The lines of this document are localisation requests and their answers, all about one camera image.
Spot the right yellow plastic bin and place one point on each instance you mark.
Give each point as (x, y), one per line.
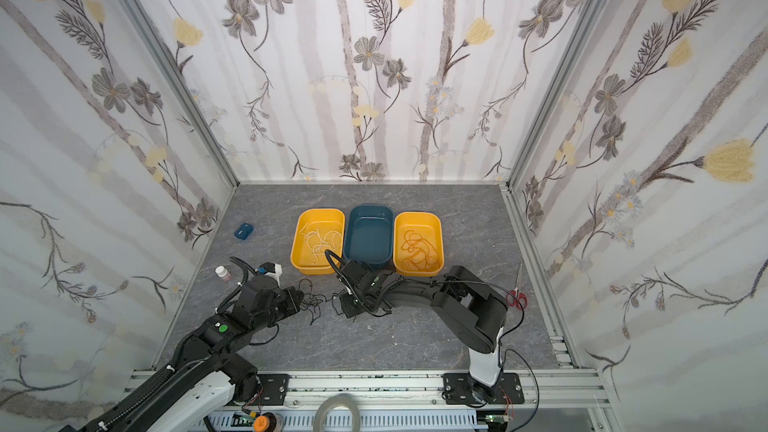
(418, 244)

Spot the left yellow plastic bin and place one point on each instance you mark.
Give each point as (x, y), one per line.
(317, 230)

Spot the small white bottle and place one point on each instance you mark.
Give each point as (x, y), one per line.
(223, 273)

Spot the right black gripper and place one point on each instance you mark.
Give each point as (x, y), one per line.
(357, 291)

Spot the orange button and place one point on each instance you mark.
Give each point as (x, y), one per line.
(266, 422)

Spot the small blue object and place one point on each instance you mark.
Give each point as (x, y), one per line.
(243, 231)

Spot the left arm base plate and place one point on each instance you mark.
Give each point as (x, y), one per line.
(265, 390)

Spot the red handled scissors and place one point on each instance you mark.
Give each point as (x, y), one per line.
(516, 297)

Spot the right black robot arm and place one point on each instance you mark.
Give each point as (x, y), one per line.
(471, 308)

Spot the yellow plastic bin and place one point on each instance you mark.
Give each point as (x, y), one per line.
(317, 230)
(418, 244)

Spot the aluminium frame rail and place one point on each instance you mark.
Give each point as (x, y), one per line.
(555, 400)

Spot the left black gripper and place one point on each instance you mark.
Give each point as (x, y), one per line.
(288, 300)

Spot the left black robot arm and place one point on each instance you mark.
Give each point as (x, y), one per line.
(212, 347)

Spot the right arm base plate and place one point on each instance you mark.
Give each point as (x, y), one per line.
(461, 389)

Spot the teal plastic bin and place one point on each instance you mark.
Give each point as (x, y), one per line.
(369, 235)

